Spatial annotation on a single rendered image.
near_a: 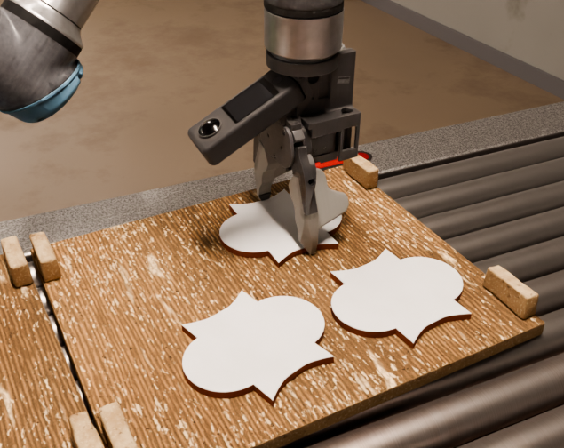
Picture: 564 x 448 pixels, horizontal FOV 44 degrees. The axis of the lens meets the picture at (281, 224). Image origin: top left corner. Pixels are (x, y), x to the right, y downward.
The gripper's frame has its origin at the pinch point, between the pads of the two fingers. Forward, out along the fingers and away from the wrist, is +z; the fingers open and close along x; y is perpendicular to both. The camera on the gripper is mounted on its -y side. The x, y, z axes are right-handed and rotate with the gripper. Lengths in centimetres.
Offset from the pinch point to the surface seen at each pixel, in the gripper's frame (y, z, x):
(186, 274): -12.6, 0.7, -2.6
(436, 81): 195, 100, 199
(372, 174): 13.8, -1.3, 2.5
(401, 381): -1.6, 0.2, -25.2
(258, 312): -8.9, -0.4, -12.3
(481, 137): 38.6, 3.2, 10.0
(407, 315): 3.2, -0.5, -19.2
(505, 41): 238, 86, 199
